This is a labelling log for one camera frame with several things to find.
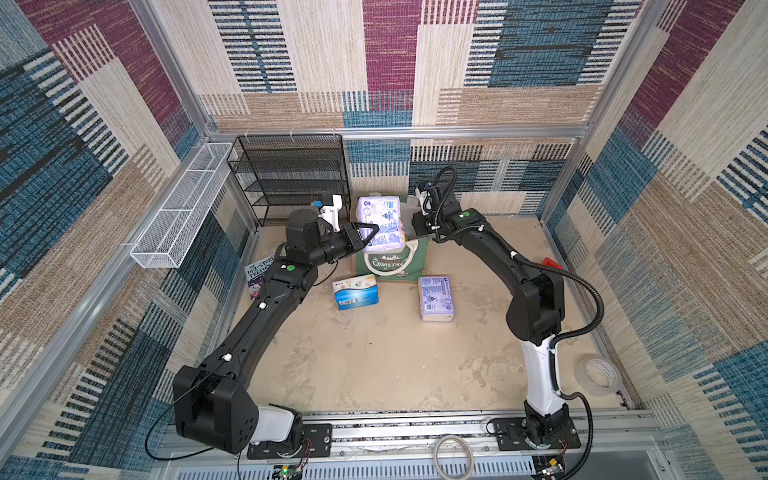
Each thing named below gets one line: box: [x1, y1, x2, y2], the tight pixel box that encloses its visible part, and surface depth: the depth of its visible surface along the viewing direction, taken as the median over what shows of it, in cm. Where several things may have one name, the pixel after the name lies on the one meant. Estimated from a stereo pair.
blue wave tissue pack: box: [332, 274, 379, 311], surface depth 93 cm
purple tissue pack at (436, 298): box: [418, 276, 455, 322], surface depth 94 cm
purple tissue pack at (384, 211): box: [358, 196, 406, 252], surface depth 73 cm
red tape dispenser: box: [541, 257, 564, 270], surface depth 104 cm
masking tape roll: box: [575, 353, 623, 397], surface depth 84 cm
